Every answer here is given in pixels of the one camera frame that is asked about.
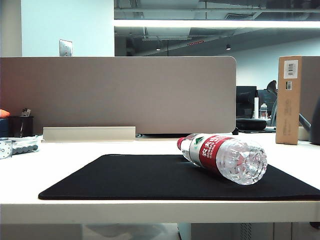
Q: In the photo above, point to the black mouse pad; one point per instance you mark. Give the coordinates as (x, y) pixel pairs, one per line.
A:
(125, 177)

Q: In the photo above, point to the clear plastic bottle red label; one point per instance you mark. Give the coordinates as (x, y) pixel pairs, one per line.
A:
(220, 155)

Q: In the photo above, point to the small clear background bottle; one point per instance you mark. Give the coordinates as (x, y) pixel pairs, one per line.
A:
(263, 111)

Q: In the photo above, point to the black computer monitor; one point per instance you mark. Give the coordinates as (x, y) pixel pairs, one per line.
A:
(266, 100)
(246, 100)

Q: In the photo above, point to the black round cushion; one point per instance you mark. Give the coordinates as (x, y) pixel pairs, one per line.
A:
(251, 123)

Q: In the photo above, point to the white cylinder tube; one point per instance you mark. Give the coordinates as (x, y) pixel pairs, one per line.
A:
(256, 107)

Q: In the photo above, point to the long ceiling light strip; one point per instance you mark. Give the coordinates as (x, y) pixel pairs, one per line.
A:
(200, 23)

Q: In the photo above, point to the gray office chair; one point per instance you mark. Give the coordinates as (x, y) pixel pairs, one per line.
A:
(272, 86)

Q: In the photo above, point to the tall brown cardboard box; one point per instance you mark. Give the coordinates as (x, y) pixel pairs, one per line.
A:
(287, 112)

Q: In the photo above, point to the black mesh pen holder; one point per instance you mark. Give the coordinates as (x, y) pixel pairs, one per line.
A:
(22, 126)

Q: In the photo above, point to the clear acrylic chip case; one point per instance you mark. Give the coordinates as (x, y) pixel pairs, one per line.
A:
(25, 147)

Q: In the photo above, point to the dark gray watering can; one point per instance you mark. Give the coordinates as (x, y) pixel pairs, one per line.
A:
(315, 125)

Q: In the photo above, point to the orange cloth item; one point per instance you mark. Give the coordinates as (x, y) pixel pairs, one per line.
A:
(3, 113)

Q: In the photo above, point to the dark blue bag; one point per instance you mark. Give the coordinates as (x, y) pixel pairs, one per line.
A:
(3, 127)

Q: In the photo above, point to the gray dotted round disc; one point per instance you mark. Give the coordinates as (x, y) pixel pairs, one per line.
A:
(5, 150)

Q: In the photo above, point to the silver wall switch plate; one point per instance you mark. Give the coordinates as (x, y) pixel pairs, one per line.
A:
(65, 48)

